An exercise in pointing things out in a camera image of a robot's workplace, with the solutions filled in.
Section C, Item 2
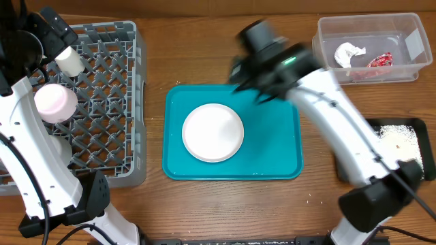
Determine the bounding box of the white napkin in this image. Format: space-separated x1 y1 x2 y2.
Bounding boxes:
334 42 366 68

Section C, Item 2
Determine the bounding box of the large white plate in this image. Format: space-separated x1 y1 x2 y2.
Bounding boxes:
182 103 245 163

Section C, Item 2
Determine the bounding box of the red snack wrapper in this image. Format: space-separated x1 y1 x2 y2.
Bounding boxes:
350 52 393 80

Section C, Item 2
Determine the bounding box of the cream cup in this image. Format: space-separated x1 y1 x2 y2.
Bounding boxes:
54 46 85 77

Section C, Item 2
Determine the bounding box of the grey small saucer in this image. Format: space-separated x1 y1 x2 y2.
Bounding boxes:
50 135 72 167

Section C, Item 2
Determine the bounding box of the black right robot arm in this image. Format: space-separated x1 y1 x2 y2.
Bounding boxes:
229 44 422 244

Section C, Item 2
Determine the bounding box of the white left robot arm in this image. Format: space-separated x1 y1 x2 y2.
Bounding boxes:
1 1 149 244

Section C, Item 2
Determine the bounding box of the grey dishwasher rack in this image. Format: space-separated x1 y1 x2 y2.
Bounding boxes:
0 20 148 197

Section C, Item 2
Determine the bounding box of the teal plastic tray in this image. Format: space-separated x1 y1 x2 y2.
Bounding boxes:
162 85 303 180

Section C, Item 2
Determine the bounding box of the clear plastic container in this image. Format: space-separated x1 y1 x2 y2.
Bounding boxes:
312 13 433 84

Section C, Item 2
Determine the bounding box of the pile of white rice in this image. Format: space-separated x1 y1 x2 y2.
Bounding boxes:
374 125 424 180

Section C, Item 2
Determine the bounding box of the black plastic tray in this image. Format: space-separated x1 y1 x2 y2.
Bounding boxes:
335 117 436 183

